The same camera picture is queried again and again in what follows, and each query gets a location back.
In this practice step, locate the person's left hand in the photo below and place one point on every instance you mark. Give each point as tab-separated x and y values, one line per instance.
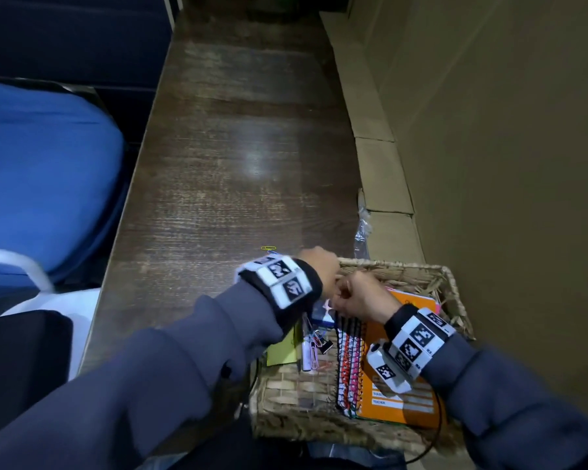
317	266

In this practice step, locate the person's right hand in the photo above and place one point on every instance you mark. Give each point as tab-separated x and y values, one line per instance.
367	296

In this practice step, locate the person's left fingers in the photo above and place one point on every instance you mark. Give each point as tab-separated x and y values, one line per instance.
334	283

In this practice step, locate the person's right fingers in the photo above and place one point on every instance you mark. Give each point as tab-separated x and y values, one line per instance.
342	297

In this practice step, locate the person's right forearm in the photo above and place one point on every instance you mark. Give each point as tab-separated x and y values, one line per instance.
509	406

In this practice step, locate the person's left forearm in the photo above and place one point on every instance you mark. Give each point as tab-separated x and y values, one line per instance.
142	376

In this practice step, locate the blue small box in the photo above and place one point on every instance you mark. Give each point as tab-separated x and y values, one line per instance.
322	319

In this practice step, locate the black binder clip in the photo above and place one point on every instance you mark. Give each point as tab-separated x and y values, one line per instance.
326	345

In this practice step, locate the left wrist marker tracker band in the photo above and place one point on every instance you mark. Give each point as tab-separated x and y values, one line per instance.
280	284

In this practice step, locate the wrist marker tracker band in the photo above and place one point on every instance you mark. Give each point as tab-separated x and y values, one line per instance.
411	348
280	284

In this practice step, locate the clear plastic bag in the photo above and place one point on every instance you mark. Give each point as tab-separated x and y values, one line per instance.
361	234

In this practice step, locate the large pink paper clip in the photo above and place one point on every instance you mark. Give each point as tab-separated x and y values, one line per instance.
314	356

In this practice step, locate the spiral bound notebooks stack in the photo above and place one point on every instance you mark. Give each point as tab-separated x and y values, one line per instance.
349	367

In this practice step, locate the brown cardboard box flap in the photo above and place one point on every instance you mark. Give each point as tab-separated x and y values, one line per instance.
383	176
394	237
353	78

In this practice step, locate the yellow-green sticky note pad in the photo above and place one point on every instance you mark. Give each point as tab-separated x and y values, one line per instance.
282	354

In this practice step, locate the right wrist marker tracker band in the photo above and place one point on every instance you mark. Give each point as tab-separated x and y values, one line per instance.
411	348

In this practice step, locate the woven wicker basket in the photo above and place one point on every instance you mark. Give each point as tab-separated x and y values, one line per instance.
294	401

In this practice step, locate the orange notebook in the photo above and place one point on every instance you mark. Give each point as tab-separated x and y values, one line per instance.
402	411

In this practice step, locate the blue chair seat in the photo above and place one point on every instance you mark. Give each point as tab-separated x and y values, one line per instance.
44	181

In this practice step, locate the white chair armrest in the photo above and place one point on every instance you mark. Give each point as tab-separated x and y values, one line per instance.
27	264

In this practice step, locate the person's black trouser leg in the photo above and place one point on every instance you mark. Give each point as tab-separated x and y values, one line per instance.
19	367

